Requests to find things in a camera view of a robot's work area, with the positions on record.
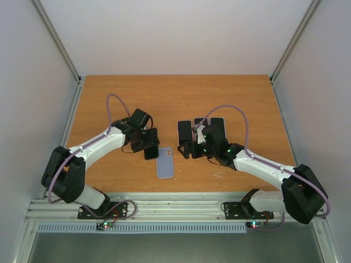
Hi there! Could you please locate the pink clear phone case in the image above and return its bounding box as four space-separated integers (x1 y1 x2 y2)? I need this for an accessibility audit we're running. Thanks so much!
177 120 193 147

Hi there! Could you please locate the black phone blue edge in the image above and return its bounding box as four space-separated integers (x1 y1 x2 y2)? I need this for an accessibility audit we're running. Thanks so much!
210 117 226 137

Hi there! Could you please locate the lavender phone case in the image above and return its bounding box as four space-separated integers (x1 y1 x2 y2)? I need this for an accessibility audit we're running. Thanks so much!
156 147 174 179

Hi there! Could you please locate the black phone pink edge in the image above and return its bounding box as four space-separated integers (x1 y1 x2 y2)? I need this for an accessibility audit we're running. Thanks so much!
193 117 209 130

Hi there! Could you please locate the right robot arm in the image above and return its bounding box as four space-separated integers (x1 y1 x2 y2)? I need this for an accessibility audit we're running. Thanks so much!
178 125 327 224

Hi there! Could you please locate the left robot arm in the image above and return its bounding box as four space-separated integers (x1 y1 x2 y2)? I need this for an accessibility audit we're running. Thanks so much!
41 109 160 218

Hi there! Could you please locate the right small circuit board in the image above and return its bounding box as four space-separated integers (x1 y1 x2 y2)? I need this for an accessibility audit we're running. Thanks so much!
246 221 268 228

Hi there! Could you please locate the small circuit board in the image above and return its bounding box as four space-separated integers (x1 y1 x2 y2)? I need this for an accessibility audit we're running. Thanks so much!
246 221 268 228
95 222 114 231

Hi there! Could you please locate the left small circuit board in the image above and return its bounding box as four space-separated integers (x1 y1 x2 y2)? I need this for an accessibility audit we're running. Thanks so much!
95 222 114 231

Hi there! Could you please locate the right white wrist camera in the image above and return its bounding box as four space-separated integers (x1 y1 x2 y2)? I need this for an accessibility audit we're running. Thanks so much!
193 124 206 145

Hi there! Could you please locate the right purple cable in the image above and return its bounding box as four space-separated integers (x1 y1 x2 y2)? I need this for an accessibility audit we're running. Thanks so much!
193 105 330 232

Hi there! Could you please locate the purple cable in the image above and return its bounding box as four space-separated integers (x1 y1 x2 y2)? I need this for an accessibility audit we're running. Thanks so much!
193 105 330 232
47 93 138 220

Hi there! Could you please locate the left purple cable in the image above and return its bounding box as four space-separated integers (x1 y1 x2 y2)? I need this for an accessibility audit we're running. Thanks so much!
47 93 138 220

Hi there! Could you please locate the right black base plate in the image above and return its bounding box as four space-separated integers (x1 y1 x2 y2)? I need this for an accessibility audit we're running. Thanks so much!
220 202 274 220

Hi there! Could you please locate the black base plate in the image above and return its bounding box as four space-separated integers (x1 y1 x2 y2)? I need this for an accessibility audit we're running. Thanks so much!
77 202 128 220
220 202 274 220

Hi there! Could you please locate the aluminium front rail frame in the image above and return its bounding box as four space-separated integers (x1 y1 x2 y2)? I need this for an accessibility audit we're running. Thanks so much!
25 192 246 222

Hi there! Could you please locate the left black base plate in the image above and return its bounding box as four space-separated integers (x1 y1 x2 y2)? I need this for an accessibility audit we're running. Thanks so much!
77 202 128 220

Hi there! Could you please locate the left aluminium corner post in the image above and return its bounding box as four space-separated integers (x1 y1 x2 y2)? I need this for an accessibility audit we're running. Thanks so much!
30 0 82 84

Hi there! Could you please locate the aluminium corner post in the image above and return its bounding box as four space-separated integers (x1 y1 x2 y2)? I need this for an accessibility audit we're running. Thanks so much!
269 0 322 84
30 0 82 84

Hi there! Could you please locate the grey slotted cable duct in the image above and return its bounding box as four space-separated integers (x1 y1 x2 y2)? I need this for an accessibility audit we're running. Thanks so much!
37 222 246 234

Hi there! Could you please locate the right aluminium corner post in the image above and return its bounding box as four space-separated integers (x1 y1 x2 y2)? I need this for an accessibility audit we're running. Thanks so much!
269 0 322 84

